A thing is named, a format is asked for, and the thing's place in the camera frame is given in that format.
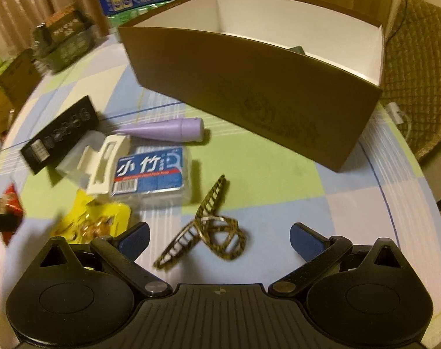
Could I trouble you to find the red snack packet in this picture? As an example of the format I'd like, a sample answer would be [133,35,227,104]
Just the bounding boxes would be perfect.
[0,182,24,246]

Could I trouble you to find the yellow snack packet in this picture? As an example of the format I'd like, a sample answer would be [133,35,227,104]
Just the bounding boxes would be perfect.
[50,190,131,244]

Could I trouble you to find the black product box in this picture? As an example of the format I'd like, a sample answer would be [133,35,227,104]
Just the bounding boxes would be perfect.
[21,95,100,174]

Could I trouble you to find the blue floss pick box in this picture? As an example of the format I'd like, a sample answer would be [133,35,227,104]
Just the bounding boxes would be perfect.
[111,147,192,209]

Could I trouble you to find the white hair claw clip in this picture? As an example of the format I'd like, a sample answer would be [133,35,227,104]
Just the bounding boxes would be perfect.
[77,135,130,197]

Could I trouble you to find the leopard print hair clip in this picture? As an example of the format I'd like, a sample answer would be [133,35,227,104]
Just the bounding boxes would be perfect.
[153,175,247,271]

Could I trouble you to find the purple tube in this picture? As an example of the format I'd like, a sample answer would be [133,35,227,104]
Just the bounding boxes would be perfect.
[113,117,205,143]

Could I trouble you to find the dark green tape package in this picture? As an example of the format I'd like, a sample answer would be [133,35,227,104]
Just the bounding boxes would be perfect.
[289,46,307,55]

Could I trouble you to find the clear plastic bag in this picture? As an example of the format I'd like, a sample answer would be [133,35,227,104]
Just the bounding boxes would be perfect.
[55,131,106,190]

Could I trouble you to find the checkered tablecloth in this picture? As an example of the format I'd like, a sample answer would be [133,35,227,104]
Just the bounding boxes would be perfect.
[0,38,441,348]

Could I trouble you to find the cardboard boxes on floor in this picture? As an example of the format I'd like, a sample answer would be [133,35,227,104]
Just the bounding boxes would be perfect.
[0,48,42,135]

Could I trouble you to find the brown cardboard box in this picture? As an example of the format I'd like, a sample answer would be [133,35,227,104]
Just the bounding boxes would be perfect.
[118,0,385,171]

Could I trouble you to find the dark green snack tray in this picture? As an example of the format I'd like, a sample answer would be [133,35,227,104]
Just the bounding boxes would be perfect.
[32,4,95,73]

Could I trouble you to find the green drink pack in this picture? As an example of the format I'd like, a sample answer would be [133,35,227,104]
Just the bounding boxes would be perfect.
[107,1,170,31]

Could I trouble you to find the white charger with cable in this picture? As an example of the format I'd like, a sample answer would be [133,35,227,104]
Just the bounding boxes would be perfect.
[385,102,412,141]

